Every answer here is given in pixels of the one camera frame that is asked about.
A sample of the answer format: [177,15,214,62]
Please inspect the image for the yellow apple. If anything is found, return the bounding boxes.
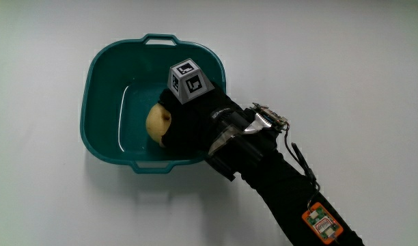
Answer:
[145,102,173,148]

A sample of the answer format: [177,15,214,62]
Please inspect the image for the orange sensor module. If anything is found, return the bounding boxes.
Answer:
[301,202,344,245]

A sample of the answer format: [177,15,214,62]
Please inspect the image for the wrist circuit board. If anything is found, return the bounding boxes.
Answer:
[245,102,289,135]

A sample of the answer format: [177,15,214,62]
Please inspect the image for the thin black cable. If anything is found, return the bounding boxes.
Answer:
[283,131,322,210]

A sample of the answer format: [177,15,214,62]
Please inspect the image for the person's right forearm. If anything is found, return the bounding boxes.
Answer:
[204,108,366,246]

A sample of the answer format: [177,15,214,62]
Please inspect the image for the teal plastic basin plate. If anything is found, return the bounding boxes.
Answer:
[79,33,227,174]

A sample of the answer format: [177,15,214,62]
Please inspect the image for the person's right hand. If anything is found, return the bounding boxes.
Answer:
[158,58,246,155]

